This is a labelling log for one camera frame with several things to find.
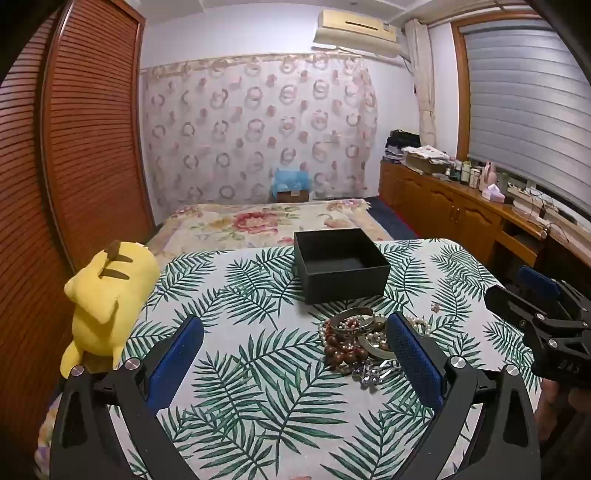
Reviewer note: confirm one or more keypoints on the blue plastic bag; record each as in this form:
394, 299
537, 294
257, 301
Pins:
292, 181

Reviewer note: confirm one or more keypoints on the wooden cabinet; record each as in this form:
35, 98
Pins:
443, 207

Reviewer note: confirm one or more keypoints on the beige tied curtain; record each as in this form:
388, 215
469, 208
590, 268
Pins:
427, 92

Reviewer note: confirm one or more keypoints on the pink tissue box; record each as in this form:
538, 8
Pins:
494, 194

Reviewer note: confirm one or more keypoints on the black box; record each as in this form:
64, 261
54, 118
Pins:
344, 277

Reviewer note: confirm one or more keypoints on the floral bed blanket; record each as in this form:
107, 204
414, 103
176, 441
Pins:
258, 224

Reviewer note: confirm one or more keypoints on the beige air conditioner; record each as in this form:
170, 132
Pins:
355, 30

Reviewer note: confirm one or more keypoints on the brown louvered wardrobe door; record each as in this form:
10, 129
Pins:
23, 230
97, 138

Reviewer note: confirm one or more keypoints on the stack of white books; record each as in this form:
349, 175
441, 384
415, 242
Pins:
524, 201

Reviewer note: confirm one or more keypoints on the yellow plush toy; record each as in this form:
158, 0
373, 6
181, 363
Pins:
111, 295

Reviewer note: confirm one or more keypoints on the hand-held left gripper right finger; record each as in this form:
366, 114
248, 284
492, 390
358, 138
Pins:
413, 355

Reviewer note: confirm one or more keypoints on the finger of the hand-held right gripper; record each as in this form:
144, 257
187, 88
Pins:
538, 282
505, 302

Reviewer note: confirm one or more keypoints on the dark blue rug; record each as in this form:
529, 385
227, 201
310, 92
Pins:
392, 219

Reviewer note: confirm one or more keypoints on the grey window blind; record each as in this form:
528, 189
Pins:
521, 106

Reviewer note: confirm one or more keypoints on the stack of dark clothes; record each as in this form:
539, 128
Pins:
401, 141

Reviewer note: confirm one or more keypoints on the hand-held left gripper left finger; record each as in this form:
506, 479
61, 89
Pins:
178, 355

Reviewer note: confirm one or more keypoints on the white bottle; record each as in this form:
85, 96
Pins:
475, 177

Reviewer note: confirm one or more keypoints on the crystal brooch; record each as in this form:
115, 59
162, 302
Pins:
369, 371

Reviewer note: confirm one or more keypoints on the circle print sheer curtain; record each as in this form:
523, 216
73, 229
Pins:
258, 124

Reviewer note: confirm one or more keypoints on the person's right hand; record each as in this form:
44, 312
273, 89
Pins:
551, 410

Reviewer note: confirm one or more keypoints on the silver bangle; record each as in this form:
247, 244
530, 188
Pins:
351, 310

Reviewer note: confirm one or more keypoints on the wooden window frame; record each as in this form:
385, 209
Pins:
459, 92

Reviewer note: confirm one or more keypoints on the leaf print tablecloth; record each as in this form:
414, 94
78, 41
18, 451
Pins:
258, 369

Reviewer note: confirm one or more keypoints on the pink bottle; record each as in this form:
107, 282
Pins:
488, 175

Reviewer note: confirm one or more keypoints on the small cardboard box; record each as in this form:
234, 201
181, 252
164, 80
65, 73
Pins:
293, 196

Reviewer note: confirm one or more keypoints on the white patterned cloth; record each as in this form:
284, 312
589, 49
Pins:
427, 154

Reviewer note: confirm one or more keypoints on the wide grey metal bangle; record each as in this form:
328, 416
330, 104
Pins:
376, 354

